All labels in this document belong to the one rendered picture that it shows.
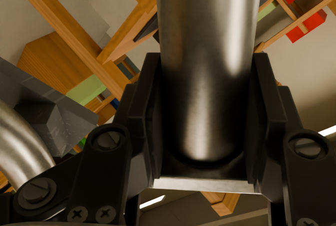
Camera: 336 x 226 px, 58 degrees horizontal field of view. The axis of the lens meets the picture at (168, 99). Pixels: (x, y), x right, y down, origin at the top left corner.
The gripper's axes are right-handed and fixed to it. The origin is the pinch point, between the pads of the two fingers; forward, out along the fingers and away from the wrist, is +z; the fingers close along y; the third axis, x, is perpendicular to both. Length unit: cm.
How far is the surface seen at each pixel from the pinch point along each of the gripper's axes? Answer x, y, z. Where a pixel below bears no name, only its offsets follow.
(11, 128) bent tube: -4.2, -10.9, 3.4
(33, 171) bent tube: -7.5, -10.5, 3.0
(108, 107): -346, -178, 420
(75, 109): -6.6, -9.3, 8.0
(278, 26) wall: -249, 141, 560
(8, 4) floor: -67, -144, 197
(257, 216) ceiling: -527, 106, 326
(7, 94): -4.7, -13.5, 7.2
